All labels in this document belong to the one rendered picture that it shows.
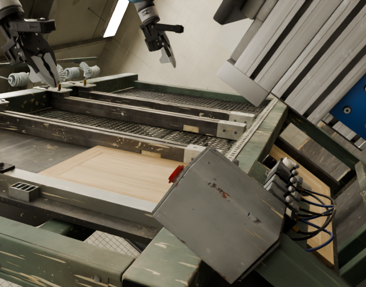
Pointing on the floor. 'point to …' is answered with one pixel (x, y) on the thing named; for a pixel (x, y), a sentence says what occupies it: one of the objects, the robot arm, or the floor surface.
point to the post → (295, 267)
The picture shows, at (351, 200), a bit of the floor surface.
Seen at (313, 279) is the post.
